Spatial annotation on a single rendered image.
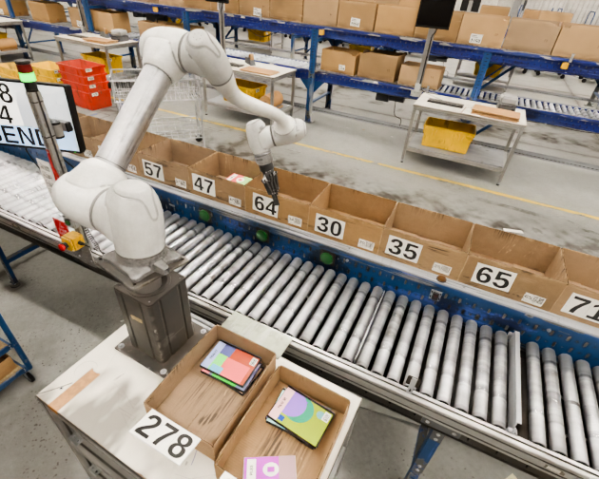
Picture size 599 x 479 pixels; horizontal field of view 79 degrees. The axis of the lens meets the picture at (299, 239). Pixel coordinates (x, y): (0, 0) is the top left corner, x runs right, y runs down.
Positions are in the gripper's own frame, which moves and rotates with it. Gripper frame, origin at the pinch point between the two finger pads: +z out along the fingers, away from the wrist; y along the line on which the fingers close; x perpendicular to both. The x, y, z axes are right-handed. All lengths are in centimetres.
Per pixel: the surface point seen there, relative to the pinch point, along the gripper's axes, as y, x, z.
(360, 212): -28, 34, 23
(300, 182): -28.5, 0.3, 2.2
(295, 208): 0.4, 10.3, 5.8
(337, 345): 52, 46, 46
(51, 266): 32, -205, 34
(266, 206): 0.6, -7.2, 4.0
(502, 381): 36, 106, 68
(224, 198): 0.5, -34.5, -2.3
